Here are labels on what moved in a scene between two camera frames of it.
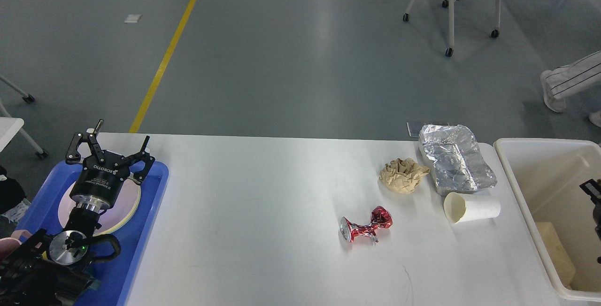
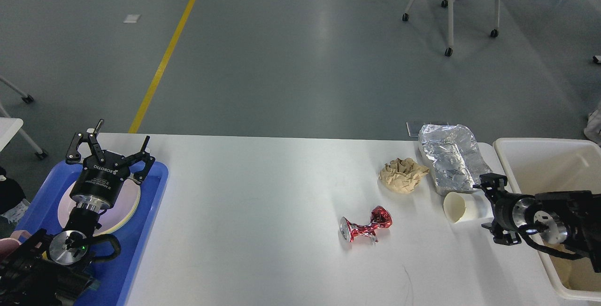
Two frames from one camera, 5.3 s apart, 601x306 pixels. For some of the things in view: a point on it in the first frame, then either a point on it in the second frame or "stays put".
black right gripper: (592, 187) -> (511, 209)
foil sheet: (458, 162) stays put
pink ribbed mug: (8, 245) stays put
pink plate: (115, 217) stays put
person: (569, 78) -> (592, 130)
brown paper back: (401, 176) stays put
